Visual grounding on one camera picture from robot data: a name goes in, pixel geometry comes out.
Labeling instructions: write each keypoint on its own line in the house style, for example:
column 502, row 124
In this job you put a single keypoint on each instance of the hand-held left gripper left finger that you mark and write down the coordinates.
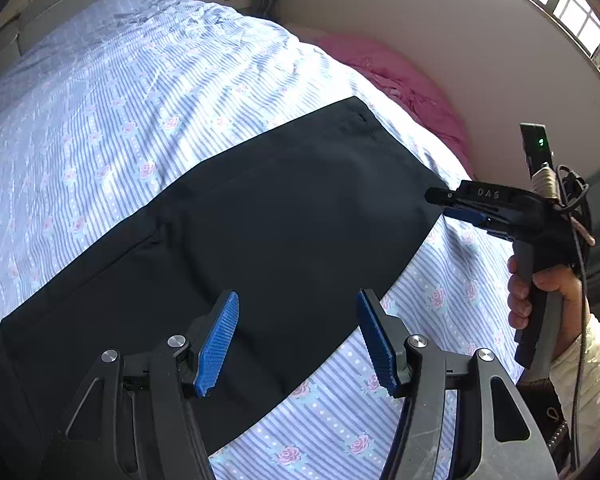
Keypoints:
column 217, row 345

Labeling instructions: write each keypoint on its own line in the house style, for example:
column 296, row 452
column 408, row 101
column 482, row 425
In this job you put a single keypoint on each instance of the black pants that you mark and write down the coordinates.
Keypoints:
column 255, row 200

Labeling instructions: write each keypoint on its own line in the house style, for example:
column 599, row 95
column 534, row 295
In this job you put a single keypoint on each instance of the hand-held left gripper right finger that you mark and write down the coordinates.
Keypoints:
column 380, row 345

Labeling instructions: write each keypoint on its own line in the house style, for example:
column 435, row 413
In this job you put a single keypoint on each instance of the pink blanket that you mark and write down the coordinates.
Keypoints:
column 395, row 75

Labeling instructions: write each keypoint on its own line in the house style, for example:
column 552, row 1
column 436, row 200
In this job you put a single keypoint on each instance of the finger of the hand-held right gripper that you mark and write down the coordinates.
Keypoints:
column 467, row 216
column 437, row 195

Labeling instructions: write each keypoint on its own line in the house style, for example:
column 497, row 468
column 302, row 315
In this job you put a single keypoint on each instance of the grey padded headboard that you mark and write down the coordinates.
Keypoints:
column 55, row 10

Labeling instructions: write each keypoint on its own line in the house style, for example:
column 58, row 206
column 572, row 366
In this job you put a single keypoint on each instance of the bed with blue striped sheet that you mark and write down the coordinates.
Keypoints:
column 130, row 70

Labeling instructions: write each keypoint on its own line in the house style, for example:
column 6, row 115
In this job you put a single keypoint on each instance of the person's right hand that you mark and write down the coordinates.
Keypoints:
column 560, row 285

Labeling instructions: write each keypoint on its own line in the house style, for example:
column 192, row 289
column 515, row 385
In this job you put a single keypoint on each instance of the window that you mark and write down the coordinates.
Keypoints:
column 575, row 15

